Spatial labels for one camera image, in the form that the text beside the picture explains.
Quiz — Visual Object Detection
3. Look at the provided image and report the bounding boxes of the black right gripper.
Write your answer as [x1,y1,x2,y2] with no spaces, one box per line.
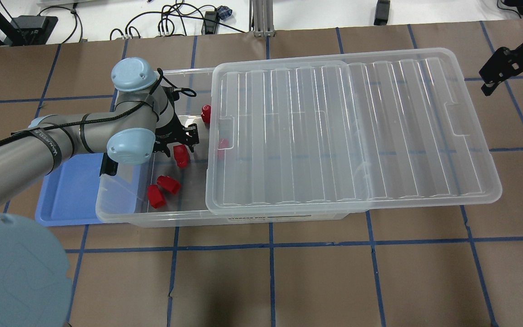
[479,44,523,96]

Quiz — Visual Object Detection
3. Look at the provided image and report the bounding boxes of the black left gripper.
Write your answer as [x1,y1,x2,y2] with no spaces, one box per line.
[153,115,199,158]

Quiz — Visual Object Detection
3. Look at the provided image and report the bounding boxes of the red block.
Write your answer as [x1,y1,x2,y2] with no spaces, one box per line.
[157,175,182,195]
[217,138,230,161]
[147,184,167,209]
[201,105,212,124]
[173,144,190,169]

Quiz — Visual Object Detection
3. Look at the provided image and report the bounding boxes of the clear plastic box lid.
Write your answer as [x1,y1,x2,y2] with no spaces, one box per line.
[205,48,503,217]

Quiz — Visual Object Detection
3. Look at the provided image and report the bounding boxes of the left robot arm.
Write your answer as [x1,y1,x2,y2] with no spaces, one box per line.
[0,57,199,327]

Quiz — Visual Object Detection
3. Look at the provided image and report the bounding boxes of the red block top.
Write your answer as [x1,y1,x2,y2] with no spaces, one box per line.
[201,105,212,124]

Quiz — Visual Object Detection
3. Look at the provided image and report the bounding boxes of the clear plastic storage box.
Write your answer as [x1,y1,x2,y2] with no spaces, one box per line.
[108,61,371,227]

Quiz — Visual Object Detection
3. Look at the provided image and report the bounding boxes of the blue plastic tray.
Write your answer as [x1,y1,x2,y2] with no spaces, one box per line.
[35,152,148,227]

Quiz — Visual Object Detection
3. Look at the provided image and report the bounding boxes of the black equipment box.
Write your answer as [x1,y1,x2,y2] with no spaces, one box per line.
[2,15,59,46]

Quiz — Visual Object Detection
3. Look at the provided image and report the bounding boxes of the black power adapter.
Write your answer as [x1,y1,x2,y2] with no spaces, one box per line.
[373,0,391,25]

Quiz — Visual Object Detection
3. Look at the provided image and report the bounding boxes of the black box latch handle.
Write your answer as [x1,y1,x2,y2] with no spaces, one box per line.
[100,153,119,176]

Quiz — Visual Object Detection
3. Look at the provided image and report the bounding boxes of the black cables on desk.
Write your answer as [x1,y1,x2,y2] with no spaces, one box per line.
[39,0,248,44]

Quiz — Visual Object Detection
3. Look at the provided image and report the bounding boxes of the aluminium frame post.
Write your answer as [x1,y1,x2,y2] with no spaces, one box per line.
[249,0,275,38]

